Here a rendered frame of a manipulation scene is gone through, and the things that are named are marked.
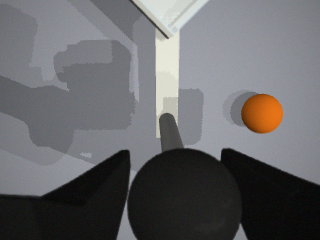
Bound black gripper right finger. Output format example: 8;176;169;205
220;148;320;240

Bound orange ball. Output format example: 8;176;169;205
241;94;283;134

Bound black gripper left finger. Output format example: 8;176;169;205
0;150;131;240

